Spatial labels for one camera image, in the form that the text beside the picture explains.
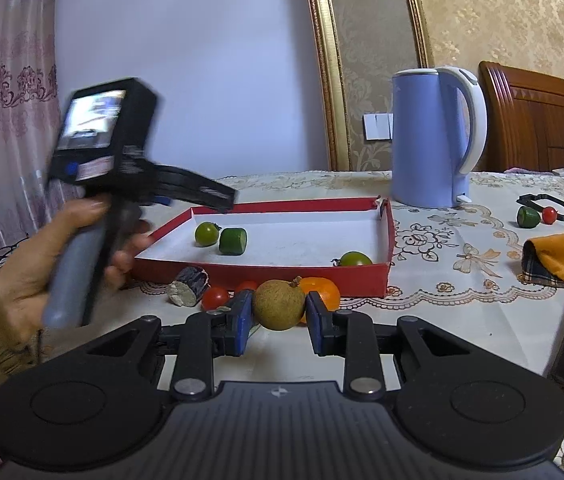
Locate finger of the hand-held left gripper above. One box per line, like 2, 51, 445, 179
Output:
154, 164, 239, 212

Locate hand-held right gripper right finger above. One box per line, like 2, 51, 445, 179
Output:
306, 290, 470, 402

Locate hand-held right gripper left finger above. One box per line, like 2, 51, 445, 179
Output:
84, 289, 256, 402

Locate orange mandarin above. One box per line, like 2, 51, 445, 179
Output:
298, 277, 342, 323

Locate brown longan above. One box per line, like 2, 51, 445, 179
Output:
253, 277, 307, 332

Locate eggplant piece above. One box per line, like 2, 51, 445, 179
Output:
168, 266, 210, 308

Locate red cardboard box tray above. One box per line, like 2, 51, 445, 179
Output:
132, 196, 395, 297

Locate person's left hand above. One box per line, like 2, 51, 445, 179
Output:
0, 198, 156, 347

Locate reddish green tomato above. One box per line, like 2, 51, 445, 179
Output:
332, 252, 373, 268

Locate pink patterned curtain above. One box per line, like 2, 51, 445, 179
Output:
0, 0, 87, 281

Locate cream lace tablecloth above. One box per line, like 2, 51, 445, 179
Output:
0, 170, 564, 480

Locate black eyeglasses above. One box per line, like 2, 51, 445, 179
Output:
0, 235, 31, 267

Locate blue electric kettle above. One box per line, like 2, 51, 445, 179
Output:
391, 66, 489, 210

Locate small green cucumber piece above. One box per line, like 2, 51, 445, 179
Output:
516, 207, 542, 230

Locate wooden headboard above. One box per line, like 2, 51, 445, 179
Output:
477, 60, 564, 174

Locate gold wall frame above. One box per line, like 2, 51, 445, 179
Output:
300, 0, 436, 172

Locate white wall switch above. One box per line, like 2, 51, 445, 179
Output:
363, 112, 393, 142

